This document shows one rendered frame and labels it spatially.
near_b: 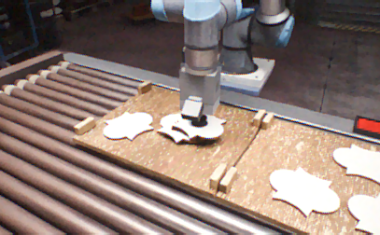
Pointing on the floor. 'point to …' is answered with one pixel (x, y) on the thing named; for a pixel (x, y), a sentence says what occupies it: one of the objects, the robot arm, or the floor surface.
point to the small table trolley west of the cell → (11, 48)
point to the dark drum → (44, 27)
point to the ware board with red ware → (141, 14)
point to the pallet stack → (81, 6)
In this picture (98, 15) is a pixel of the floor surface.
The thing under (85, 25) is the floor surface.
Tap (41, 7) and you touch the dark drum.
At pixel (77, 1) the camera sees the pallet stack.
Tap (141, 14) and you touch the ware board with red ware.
